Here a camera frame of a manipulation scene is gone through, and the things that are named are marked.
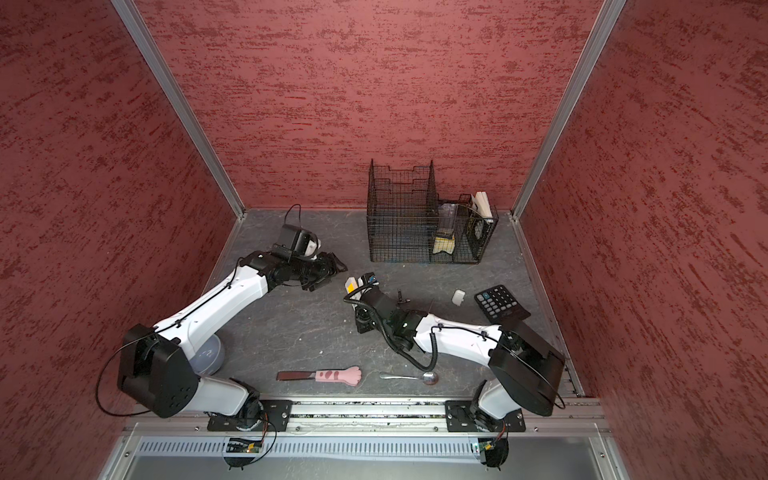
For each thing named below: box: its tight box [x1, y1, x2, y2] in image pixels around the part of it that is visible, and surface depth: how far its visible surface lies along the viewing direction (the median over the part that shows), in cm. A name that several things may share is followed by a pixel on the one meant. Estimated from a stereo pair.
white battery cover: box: [451, 289, 466, 307], surface depth 99 cm
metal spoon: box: [379, 372, 439, 385], surface depth 81 cm
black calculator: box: [474, 284, 531, 324], surface depth 94 cm
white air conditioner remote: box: [345, 276, 359, 294], surface depth 85 cm
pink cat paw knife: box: [276, 366, 362, 386], surface depth 80 cm
